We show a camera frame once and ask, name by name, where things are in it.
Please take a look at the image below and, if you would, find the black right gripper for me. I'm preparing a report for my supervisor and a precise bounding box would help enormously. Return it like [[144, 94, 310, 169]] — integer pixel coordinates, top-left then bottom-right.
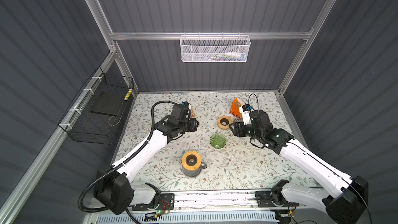
[[227, 120, 261, 142]]

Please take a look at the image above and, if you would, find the clear grey glass pitcher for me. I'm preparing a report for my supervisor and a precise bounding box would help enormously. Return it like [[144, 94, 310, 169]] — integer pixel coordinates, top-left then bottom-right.
[[182, 162, 207, 177]]

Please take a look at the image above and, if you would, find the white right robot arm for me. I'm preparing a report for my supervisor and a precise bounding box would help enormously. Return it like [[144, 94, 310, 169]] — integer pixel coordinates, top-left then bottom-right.
[[229, 104, 369, 224]]

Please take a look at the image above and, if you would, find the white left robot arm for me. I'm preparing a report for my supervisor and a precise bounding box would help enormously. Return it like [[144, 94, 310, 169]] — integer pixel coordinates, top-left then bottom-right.
[[94, 102, 199, 215]]

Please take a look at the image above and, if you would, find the orange coffee filter box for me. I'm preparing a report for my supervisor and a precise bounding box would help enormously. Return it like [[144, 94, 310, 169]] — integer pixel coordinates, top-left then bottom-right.
[[230, 98, 244, 118]]

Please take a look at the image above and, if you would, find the green glass dripper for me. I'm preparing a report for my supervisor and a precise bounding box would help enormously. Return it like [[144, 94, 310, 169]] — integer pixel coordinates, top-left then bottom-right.
[[209, 133, 227, 149]]

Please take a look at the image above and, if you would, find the orange glass pitcher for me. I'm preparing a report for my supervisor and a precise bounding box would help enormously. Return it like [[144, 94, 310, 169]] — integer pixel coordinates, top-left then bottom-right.
[[189, 105, 195, 118]]

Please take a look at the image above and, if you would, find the yellow marker in basket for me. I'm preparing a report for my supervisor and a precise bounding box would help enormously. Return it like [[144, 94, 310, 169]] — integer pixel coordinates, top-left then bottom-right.
[[124, 88, 133, 101]]

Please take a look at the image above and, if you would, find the black pad in basket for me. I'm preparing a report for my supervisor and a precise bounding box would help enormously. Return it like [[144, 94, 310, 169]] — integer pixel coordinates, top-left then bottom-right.
[[90, 92, 127, 117]]

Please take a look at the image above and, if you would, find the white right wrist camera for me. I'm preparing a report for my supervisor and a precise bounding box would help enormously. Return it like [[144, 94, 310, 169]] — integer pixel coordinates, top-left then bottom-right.
[[239, 104, 252, 125]]

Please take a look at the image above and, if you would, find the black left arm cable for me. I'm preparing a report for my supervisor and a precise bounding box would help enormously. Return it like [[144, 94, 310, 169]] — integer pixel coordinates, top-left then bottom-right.
[[77, 100, 187, 214]]

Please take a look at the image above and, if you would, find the black wire basket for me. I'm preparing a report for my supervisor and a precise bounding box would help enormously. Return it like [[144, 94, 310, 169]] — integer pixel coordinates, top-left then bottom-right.
[[59, 68, 134, 145]]

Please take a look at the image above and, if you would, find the white wire mesh basket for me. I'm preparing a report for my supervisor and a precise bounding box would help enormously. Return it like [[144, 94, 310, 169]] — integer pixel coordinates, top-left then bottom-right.
[[179, 33, 251, 63]]

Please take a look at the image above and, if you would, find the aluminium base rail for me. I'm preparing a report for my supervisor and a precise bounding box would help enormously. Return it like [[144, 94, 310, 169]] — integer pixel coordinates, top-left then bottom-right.
[[83, 188, 340, 224]]

